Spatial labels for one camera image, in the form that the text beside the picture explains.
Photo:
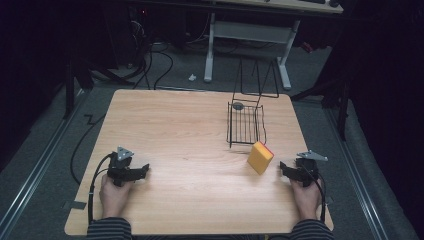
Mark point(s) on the yellow sponge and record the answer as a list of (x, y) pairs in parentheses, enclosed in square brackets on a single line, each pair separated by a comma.
[(260, 157)]

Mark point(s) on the person's left hand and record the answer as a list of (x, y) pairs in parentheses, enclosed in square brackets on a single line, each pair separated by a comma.
[(113, 197)]

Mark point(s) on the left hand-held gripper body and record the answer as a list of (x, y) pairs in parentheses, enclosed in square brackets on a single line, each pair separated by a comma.
[(120, 168)]

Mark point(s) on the grey round suction cup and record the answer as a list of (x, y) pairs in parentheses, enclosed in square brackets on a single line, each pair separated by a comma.
[(238, 106)]

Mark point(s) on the person's right hand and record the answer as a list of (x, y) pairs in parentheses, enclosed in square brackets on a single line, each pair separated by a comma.
[(306, 198)]

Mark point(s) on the white-legged desk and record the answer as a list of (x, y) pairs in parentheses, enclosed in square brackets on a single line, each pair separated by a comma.
[(253, 33)]

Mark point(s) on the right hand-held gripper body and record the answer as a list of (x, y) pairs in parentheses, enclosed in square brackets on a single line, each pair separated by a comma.
[(306, 169)]

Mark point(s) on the white crumpled paper scrap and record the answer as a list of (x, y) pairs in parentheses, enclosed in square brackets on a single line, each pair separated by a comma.
[(192, 77)]

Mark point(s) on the black metal stand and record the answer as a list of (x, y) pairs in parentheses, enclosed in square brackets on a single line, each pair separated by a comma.
[(80, 76), (333, 96)]

